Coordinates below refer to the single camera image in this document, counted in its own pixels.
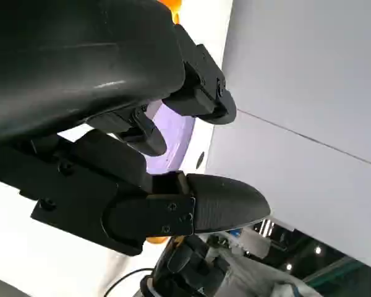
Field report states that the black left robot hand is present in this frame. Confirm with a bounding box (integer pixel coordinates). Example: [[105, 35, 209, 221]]
[[0, 0, 271, 257]]

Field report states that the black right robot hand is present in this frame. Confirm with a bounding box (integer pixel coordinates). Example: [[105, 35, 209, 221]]
[[141, 236, 231, 297]]

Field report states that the orange white toy bread roll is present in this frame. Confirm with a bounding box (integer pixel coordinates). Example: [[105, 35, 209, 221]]
[[144, 235, 186, 250], [158, 0, 182, 25]]

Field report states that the white cloth bundle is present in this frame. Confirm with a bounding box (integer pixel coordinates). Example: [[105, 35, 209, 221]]
[[203, 230, 325, 297]]

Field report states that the lilac plate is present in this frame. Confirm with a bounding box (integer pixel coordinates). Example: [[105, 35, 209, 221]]
[[143, 101, 196, 176]]

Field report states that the black thin cable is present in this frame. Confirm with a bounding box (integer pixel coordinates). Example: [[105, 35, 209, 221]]
[[102, 267, 155, 297]]

